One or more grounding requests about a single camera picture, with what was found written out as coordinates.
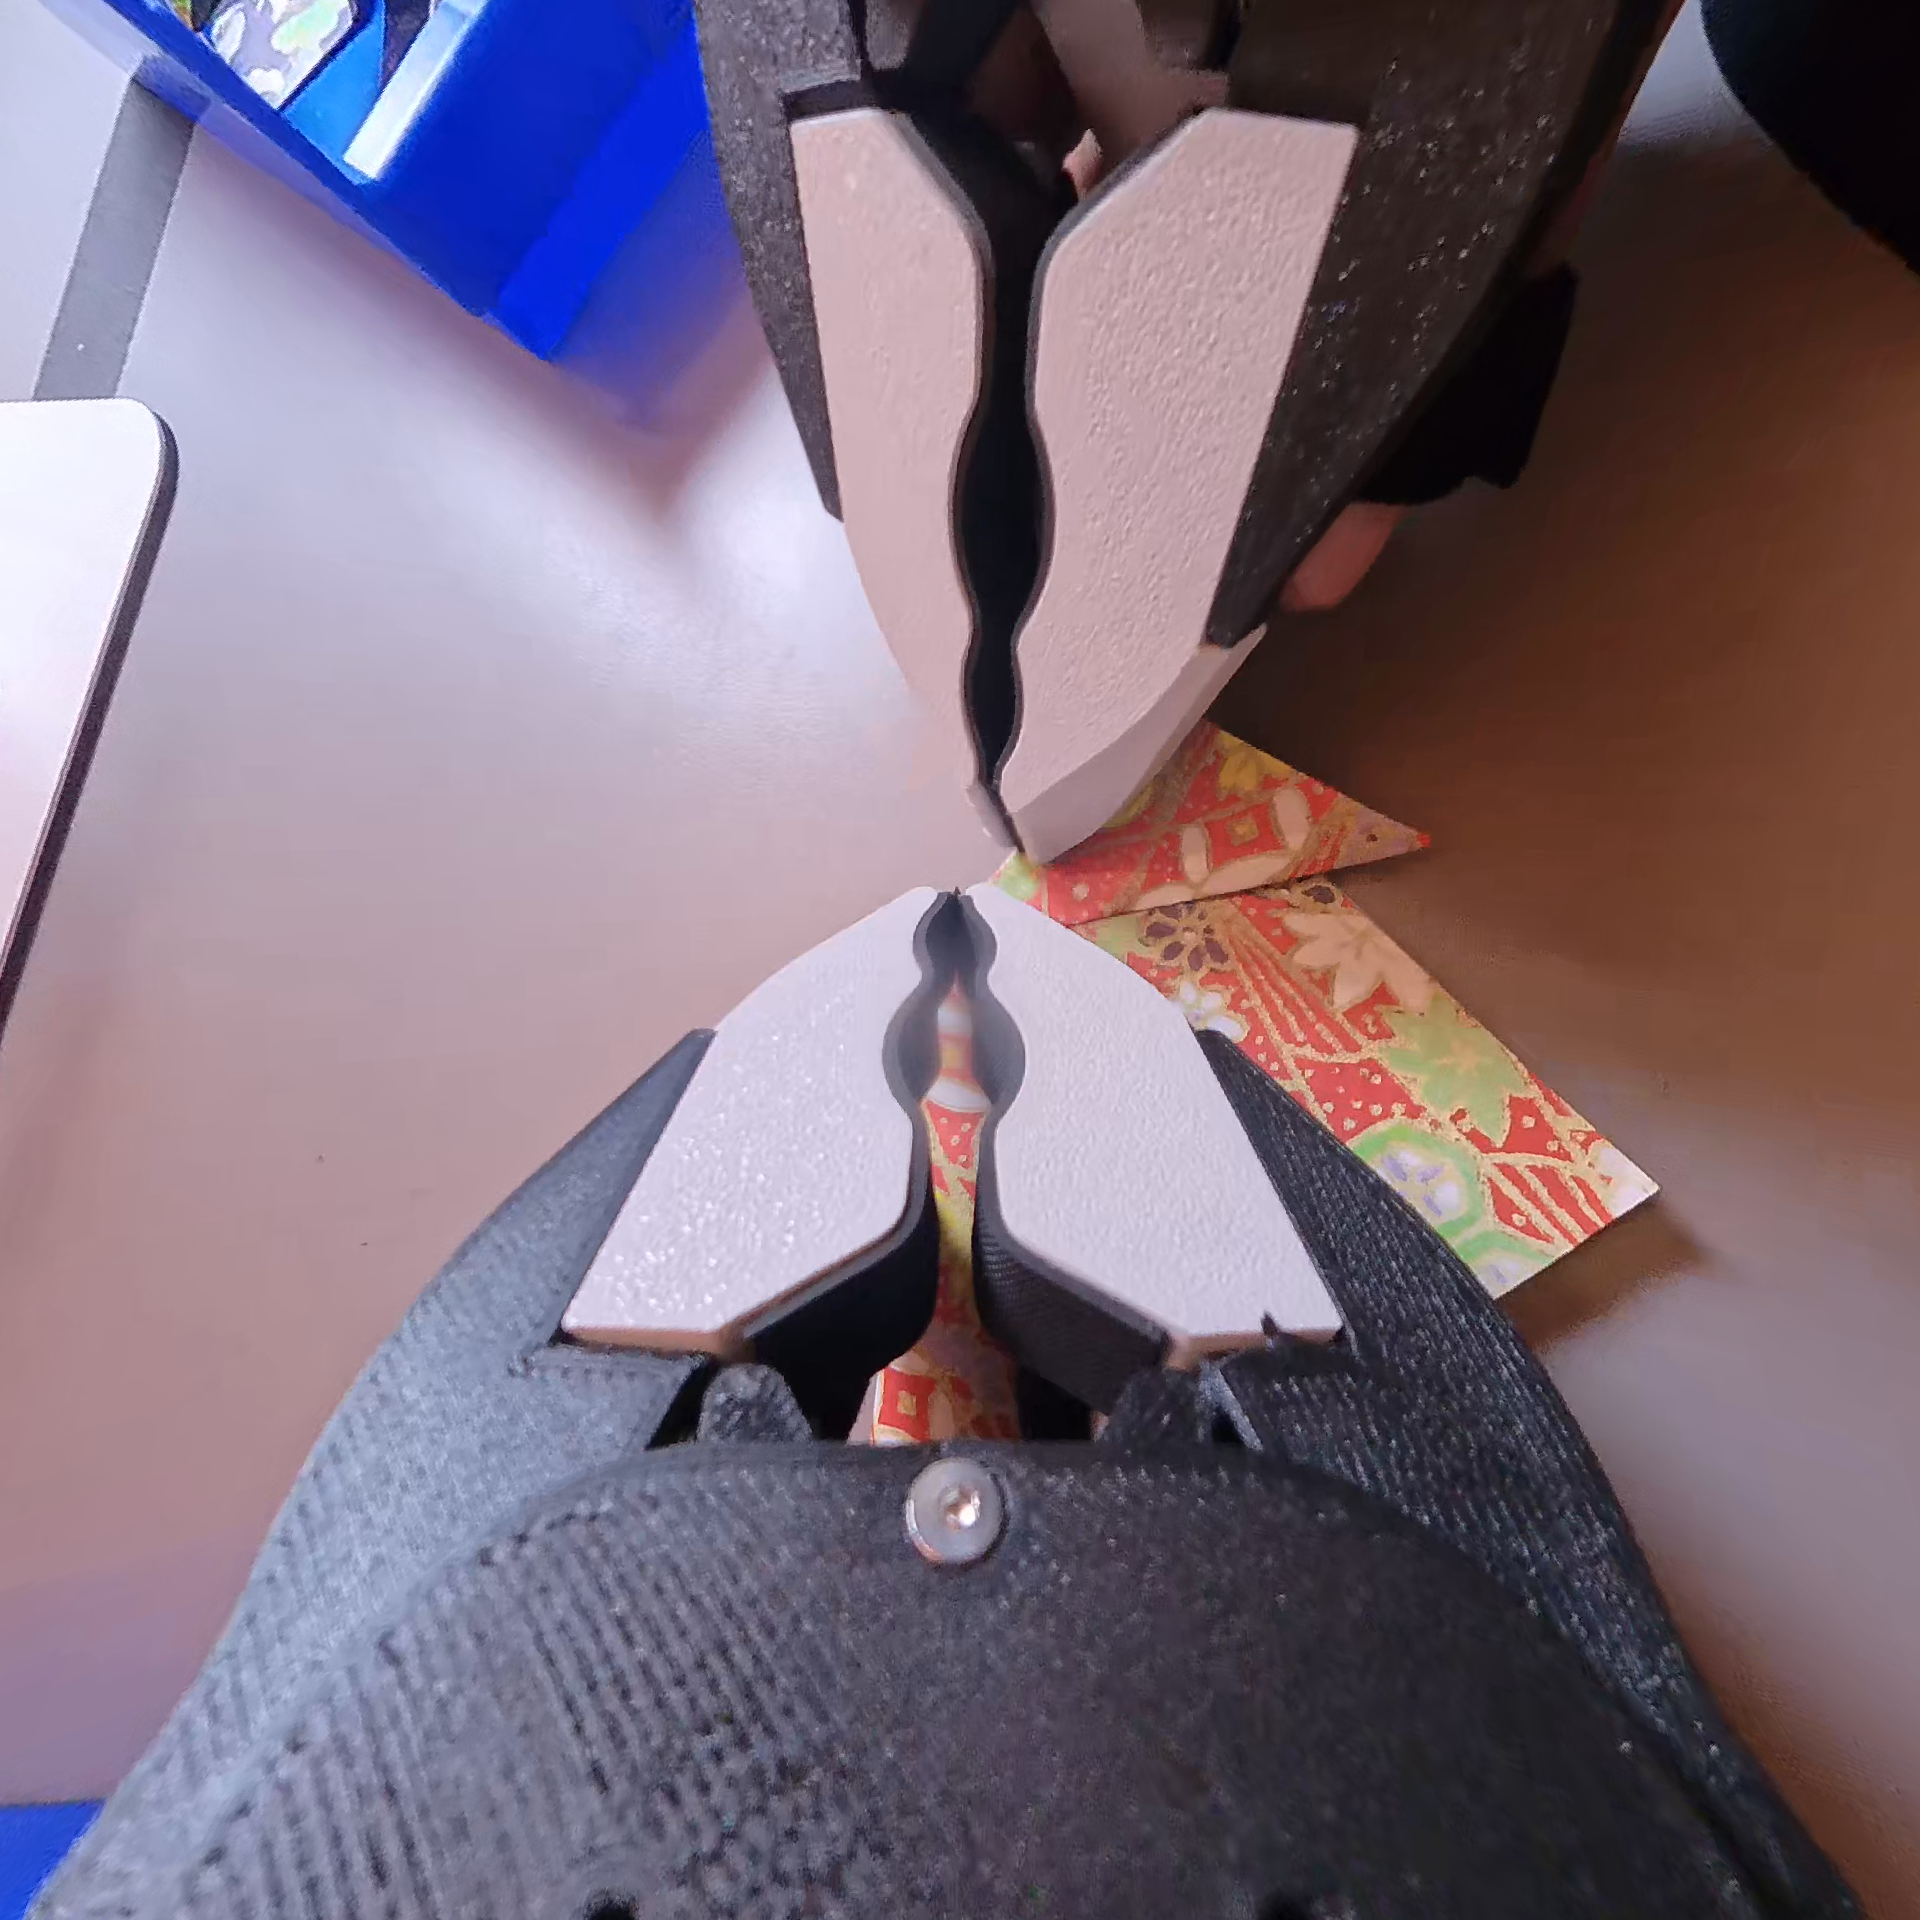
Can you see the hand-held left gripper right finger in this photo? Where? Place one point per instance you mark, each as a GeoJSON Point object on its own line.
{"type": "Point", "coordinates": [1154, 1170]}

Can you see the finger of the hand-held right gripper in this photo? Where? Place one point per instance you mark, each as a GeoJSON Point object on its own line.
{"type": "Point", "coordinates": [1172, 391]}
{"type": "Point", "coordinates": [886, 362]}

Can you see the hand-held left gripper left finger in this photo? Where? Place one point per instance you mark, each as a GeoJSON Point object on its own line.
{"type": "Point", "coordinates": [751, 1170]}

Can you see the green backed red floral paper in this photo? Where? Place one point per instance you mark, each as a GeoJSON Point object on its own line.
{"type": "Point", "coordinates": [1352, 1020]}

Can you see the blue plastic bin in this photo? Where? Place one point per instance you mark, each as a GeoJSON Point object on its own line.
{"type": "Point", "coordinates": [421, 135]}
{"type": "Point", "coordinates": [47, 1835]}

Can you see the purple crane patterned paper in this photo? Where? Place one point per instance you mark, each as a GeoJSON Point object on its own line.
{"type": "Point", "coordinates": [287, 37]}

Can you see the person's right hand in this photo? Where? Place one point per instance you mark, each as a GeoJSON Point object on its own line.
{"type": "Point", "coordinates": [1352, 555]}

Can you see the white stand plate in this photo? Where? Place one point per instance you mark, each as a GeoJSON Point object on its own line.
{"type": "Point", "coordinates": [60, 661]}

